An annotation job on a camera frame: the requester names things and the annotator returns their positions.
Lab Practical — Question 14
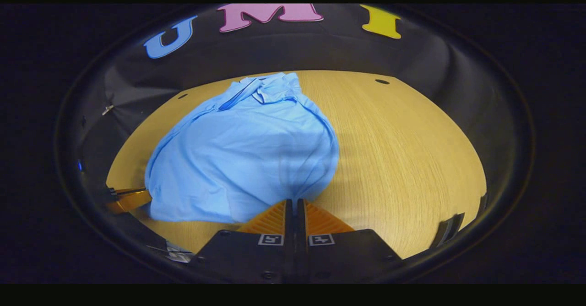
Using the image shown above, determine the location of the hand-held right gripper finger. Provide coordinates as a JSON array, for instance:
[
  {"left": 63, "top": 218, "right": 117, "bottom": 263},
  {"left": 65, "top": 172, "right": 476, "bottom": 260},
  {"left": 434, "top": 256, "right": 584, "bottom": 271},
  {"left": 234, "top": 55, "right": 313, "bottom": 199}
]
[
  {"left": 295, "top": 199, "right": 403, "bottom": 284},
  {"left": 195, "top": 199, "right": 294, "bottom": 284}
]

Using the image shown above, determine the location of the black backdrop cloth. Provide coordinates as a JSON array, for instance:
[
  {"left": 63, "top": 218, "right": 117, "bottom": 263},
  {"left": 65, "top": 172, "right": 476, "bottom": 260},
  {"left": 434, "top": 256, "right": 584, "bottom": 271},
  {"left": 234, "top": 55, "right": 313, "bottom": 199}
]
[{"left": 73, "top": 4, "right": 513, "bottom": 206}]

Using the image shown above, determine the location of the dark grey-edged object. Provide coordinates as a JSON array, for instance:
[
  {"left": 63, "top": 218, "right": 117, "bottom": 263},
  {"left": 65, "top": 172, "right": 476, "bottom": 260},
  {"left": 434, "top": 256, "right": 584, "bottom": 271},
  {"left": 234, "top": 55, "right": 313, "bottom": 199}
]
[{"left": 432, "top": 213, "right": 466, "bottom": 248}]

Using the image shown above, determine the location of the light blue T-shirt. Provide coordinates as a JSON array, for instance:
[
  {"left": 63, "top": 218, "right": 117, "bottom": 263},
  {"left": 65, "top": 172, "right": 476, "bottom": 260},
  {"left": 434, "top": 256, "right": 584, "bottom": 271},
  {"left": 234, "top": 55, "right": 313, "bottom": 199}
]
[{"left": 144, "top": 71, "right": 340, "bottom": 224}]

